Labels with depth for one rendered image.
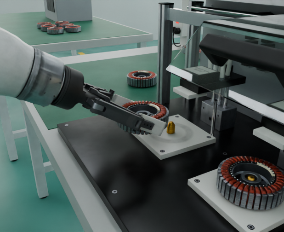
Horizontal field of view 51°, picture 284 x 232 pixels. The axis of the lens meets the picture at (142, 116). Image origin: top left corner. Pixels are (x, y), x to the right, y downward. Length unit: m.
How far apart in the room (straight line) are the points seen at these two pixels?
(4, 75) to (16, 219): 1.30
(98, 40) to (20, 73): 1.54
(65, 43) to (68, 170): 1.37
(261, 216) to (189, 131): 0.29
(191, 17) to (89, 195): 0.46
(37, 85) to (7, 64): 0.06
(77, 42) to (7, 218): 1.07
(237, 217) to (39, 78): 0.38
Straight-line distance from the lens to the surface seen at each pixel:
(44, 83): 0.51
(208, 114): 0.78
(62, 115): 0.90
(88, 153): 0.66
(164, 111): 0.64
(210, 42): 0.32
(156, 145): 0.66
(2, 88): 0.50
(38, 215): 1.71
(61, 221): 1.65
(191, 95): 0.67
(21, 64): 0.49
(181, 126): 0.74
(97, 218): 0.54
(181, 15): 0.78
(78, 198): 0.58
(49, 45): 1.93
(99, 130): 0.75
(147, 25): 5.83
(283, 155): 0.65
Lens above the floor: 1.12
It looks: 25 degrees down
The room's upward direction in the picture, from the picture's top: straight up
